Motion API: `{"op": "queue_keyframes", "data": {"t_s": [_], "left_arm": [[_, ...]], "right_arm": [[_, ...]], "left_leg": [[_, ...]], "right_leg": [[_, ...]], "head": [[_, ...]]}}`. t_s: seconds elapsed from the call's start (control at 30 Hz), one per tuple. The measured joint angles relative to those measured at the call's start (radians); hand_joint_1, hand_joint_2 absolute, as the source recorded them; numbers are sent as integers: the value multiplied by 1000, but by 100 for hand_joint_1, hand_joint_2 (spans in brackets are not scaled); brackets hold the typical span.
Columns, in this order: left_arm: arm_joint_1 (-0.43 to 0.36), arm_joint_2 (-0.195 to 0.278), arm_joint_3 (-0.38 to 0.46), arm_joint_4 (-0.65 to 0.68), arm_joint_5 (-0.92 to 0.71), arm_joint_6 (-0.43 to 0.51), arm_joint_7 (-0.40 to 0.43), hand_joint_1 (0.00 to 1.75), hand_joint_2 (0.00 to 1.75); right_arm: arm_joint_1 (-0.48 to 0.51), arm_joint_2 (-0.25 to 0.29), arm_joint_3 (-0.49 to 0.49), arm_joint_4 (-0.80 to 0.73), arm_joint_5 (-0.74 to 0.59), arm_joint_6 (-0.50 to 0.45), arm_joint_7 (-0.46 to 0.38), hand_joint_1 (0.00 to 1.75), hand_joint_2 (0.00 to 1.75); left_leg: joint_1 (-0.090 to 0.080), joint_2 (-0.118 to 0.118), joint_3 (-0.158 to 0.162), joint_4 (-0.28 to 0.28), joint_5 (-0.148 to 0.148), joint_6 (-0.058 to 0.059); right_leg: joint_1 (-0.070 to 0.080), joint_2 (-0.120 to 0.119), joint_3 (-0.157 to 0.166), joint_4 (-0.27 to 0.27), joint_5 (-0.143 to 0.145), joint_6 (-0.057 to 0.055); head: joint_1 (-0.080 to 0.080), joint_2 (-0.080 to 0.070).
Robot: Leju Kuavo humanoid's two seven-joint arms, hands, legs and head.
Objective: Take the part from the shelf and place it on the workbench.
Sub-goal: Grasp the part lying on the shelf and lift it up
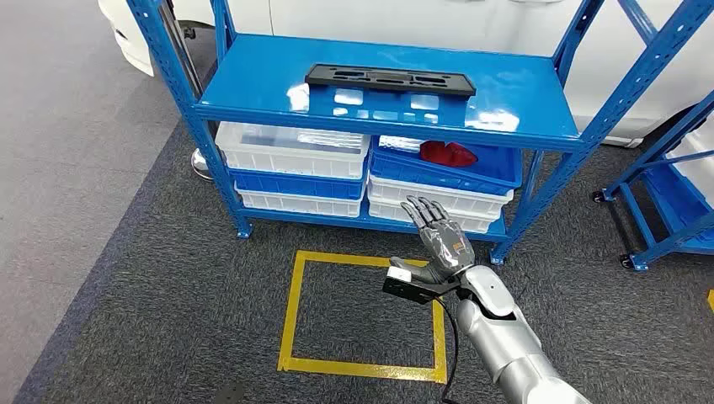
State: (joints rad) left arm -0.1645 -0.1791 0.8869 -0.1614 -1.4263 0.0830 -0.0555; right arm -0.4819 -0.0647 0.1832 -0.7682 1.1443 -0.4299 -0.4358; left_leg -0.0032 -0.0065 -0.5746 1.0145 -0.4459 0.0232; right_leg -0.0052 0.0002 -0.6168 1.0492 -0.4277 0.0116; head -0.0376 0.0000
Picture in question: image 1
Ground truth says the blue wheeled shelf rack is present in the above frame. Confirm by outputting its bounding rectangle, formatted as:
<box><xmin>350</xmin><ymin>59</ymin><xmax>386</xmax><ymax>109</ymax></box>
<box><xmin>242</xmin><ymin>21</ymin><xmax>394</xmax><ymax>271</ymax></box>
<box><xmin>592</xmin><ymin>88</ymin><xmax>714</xmax><ymax>273</ymax></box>

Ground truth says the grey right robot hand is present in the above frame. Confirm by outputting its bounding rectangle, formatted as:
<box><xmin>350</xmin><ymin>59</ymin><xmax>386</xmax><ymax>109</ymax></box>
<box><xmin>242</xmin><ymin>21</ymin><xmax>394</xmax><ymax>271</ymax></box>
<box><xmin>389</xmin><ymin>194</ymin><xmax>477</xmax><ymax>285</ymax></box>

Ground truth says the red plastic part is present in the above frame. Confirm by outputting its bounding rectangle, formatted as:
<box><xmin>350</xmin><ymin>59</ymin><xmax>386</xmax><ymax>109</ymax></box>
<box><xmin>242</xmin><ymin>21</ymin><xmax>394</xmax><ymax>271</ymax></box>
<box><xmin>419</xmin><ymin>141</ymin><xmax>479</xmax><ymax>169</ymax></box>

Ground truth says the white car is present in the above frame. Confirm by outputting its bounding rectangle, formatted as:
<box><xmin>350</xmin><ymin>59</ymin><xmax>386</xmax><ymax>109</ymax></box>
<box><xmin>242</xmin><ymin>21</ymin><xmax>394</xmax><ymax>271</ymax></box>
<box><xmin>97</xmin><ymin>0</ymin><xmax>714</xmax><ymax>150</ymax></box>

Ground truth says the chrome stanchion post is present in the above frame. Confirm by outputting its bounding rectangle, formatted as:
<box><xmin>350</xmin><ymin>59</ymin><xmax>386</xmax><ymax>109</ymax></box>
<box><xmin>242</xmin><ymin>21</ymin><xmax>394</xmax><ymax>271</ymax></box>
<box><xmin>163</xmin><ymin>0</ymin><xmax>216</xmax><ymax>183</ymax></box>

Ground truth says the blue metal shelf rack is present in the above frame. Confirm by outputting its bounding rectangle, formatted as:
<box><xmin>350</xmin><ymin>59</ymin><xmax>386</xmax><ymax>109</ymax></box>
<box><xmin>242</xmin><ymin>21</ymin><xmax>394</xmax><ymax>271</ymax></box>
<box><xmin>125</xmin><ymin>0</ymin><xmax>714</xmax><ymax>267</ymax></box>

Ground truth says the black plastic plate bracket part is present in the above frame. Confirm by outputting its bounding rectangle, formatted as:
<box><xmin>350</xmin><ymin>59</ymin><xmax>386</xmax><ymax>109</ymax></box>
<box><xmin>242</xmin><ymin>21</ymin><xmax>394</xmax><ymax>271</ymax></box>
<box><xmin>304</xmin><ymin>63</ymin><xmax>477</xmax><ymax>100</ymax></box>

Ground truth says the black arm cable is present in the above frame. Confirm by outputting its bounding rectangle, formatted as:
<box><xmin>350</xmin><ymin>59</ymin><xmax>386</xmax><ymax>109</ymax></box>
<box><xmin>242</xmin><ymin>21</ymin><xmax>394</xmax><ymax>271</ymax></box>
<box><xmin>434</xmin><ymin>298</ymin><xmax>462</xmax><ymax>404</ymax></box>

